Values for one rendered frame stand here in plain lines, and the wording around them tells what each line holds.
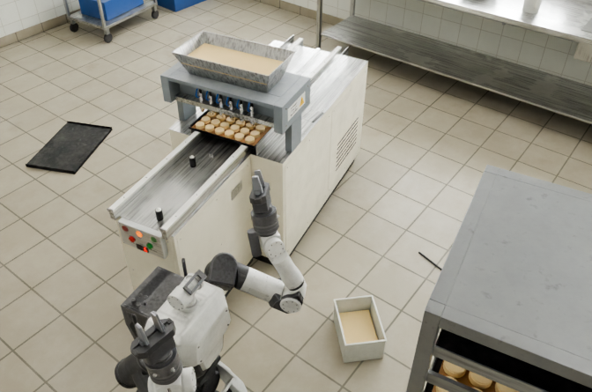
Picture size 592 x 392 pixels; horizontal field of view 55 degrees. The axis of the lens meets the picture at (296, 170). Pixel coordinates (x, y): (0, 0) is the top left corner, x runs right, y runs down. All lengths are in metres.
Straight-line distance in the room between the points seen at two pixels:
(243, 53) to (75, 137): 2.18
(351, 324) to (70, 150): 2.63
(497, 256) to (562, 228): 0.18
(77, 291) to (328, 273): 1.49
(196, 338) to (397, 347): 1.56
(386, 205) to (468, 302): 2.96
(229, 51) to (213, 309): 1.56
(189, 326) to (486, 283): 1.08
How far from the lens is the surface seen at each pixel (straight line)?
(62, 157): 4.70
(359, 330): 3.21
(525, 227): 1.27
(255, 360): 3.16
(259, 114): 2.96
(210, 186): 2.75
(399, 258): 3.67
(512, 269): 1.17
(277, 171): 3.00
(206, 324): 1.95
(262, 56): 3.03
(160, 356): 1.56
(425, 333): 1.10
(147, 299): 2.02
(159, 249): 2.67
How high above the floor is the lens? 2.63
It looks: 38 degrees down
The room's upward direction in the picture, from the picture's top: straight up
